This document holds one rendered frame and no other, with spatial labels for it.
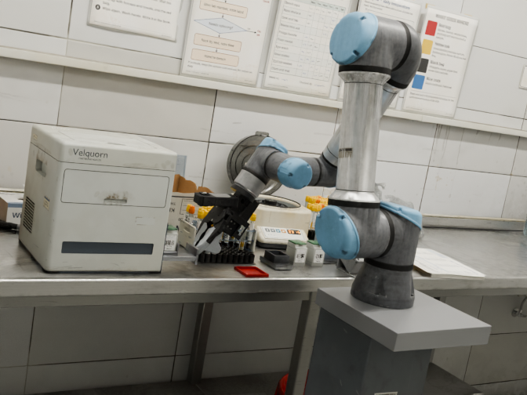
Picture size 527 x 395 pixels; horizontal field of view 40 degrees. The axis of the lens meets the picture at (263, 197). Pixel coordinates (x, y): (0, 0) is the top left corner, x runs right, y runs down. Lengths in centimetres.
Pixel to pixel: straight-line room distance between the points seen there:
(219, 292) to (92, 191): 42
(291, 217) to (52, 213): 87
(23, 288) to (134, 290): 26
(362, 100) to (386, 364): 60
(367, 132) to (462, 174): 169
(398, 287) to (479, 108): 167
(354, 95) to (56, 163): 67
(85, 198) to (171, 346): 110
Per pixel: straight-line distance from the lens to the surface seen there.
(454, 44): 306
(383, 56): 159
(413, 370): 177
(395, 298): 169
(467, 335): 169
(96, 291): 169
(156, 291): 174
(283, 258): 200
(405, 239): 166
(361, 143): 157
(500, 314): 371
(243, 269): 191
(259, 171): 184
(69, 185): 164
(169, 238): 178
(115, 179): 167
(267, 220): 223
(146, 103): 236
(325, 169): 184
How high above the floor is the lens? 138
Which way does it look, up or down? 9 degrees down
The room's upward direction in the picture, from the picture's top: 10 degrees clockwise
